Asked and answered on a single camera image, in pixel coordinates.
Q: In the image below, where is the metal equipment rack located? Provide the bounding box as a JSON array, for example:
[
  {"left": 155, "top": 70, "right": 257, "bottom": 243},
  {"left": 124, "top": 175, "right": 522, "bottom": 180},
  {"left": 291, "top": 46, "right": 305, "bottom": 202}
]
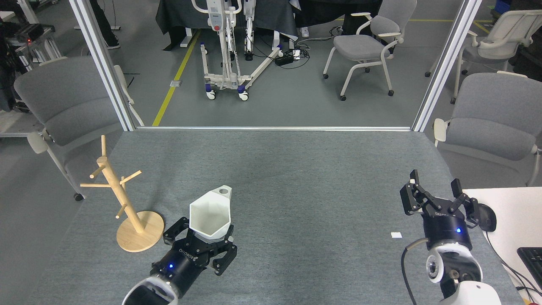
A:
[{"left": 0, "top": 23, "right": 64, "bottom": 72}]

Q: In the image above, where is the wooden cup rack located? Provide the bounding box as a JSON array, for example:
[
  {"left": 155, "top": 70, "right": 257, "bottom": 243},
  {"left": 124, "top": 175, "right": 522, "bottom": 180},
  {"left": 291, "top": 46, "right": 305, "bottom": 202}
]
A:
[{"left": 80, "top": 135, "right": 165, "bottom": 253}]

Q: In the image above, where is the person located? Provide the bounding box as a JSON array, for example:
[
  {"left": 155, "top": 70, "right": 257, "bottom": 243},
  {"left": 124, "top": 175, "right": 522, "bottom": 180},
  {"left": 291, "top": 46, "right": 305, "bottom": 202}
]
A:
[{"left": 88, "top": 0, "right": 120, "bottom": 50}]

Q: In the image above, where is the black computer mouse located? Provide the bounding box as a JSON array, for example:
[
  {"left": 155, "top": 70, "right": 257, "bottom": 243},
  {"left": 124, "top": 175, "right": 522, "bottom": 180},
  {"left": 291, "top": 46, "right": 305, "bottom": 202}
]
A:
[{"left": 478, "top": 204, "right": 497, "bottom": 232}]

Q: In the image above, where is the black mouse cable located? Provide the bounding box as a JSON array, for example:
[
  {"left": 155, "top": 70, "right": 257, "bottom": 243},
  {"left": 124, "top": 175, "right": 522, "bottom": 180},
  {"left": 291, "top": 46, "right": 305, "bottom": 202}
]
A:
[{"left": 485, "top": 231, "right": 542, "bottom": 297}]

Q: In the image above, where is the black power strip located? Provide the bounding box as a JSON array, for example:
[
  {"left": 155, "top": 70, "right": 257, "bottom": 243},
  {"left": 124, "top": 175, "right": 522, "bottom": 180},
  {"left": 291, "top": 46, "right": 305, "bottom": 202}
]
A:
[{"left": 275, "top": 50, "right": 302, "bottom": 66}]

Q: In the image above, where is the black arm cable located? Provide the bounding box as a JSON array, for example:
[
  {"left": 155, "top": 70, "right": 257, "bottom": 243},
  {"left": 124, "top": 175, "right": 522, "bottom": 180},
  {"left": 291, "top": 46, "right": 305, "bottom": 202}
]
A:
[{"left": 401, "top": 237, "right": 429, "bottom": 305}]

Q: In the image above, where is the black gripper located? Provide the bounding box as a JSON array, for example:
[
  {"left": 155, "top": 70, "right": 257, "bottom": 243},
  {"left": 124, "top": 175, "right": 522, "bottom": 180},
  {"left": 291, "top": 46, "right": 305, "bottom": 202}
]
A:
[
  {"left": 150, "top": 217, "right": 238, "bottom": 297},
  {"left": 400, "top": 169, "right": 481, "bottom": 250}
]

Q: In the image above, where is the white faceted cup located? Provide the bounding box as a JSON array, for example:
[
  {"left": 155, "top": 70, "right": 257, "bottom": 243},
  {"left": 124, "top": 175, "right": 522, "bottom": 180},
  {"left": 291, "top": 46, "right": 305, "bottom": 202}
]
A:
[{"left": 189, "top": 185, "right": 233, "bottom": 244}]

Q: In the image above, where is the silver aluminium post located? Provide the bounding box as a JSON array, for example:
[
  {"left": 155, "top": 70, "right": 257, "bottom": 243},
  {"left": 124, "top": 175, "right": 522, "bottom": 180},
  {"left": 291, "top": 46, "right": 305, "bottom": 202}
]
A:
[
  {"left": 68, "top": 0, "right": 136, "bottom": 132},
  {"left": 412, "top": 0, "right": 483, "bottom": 133}
]

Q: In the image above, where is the black keyboard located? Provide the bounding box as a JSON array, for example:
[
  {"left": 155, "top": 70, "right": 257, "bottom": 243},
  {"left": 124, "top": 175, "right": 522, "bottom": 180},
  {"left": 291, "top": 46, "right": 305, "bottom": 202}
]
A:
[{"left": 517, "top": 247, "right": 542, "bottom": 288}]

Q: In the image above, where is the black table cloth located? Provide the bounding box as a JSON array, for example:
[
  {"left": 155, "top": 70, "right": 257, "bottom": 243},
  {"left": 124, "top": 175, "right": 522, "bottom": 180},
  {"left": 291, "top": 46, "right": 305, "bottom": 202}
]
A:
[{"left": 155, "top": 0, "right": 299, "bottom": 51}]

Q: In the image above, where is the silver table edge rail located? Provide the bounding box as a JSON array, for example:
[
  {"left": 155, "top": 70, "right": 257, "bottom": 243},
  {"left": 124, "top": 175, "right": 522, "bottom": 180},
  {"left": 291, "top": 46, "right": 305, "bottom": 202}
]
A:
[{"left": 135, "top": 126, "right": 413, "bottom": 132}]

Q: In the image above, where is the grey chair with white frame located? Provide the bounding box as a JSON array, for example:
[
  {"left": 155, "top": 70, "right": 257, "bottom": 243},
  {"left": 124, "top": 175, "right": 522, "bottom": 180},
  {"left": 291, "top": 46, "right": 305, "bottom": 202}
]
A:
[
  {"left": 323, "top": 0, "right": 418, "bottom": 101},
  {"left": 14, "top": 56, "right": 144, "bottom": 202},
  {"left": 425, "top": 9, "right": 542, "bottom": 105},
  {"left": 433, "top": 71, "right": 542, "bottom": 187}
]

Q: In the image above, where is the white stand on wheels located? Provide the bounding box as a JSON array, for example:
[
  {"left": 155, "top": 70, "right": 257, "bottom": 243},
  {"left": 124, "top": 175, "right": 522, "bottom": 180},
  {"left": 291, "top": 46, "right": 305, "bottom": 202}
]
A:
[{"left": 191, "top": 0, "right": 284, "bottom": 101}]

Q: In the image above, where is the white desk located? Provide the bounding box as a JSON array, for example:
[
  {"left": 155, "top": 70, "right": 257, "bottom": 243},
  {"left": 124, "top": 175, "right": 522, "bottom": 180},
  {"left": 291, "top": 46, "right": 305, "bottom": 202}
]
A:
[{"left": 459, "top": 187, "right": 542, "bottom": 305}]

